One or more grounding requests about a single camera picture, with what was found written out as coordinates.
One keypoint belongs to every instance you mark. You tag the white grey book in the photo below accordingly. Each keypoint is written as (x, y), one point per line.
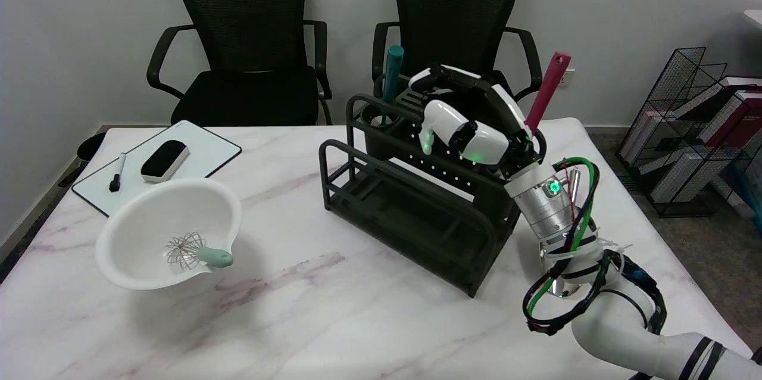
(684, 174)

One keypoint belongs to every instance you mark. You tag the white mixing bowl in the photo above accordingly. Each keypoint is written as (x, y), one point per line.
(155, 213)

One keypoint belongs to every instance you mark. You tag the small white whiteboard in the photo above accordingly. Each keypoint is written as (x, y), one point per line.
(202, 153)

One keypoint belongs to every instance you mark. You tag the black white board eraser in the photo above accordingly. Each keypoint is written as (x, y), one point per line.
(164, 159)

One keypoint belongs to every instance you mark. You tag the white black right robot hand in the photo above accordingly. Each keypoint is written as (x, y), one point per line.
(476, 142)

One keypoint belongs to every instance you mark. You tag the black whiteboard marker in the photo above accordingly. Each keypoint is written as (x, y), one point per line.
(118, 173)

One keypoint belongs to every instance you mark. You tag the white furniture corner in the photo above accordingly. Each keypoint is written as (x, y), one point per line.
(755, 16)

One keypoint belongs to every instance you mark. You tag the white wall outlet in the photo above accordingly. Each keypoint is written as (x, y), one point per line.
(570, 78)

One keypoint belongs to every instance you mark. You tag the maroon hardcover book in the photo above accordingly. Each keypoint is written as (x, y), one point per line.
(738, 112)

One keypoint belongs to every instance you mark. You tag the blue sponge bottle brush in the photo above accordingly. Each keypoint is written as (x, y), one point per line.
(393, 70)

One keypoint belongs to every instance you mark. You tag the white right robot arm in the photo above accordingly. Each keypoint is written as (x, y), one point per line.
(619, 338)

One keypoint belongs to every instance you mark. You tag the black round floor object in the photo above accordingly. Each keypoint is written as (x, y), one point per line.
(89, 145)

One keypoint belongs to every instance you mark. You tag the teal book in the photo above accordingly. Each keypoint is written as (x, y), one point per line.
(755, 189)

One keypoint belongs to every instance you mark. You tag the black metal dish rack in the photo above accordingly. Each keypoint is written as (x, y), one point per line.
(411, 213)

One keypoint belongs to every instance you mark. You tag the black mesh office chair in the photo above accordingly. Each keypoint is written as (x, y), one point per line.
(458, 11)
(244, 22)

